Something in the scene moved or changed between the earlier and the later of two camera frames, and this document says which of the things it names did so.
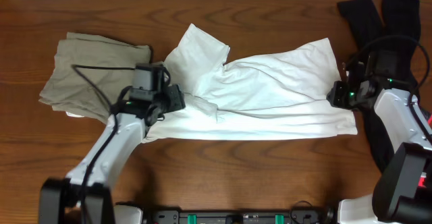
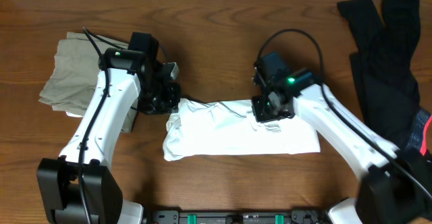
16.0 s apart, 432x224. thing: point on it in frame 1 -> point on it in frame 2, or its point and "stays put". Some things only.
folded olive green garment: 90,75 stays put
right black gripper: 337,100 -> 260,115
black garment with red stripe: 390,46 stays put
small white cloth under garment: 72,115 stays put
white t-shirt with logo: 283,95 -> 198,128
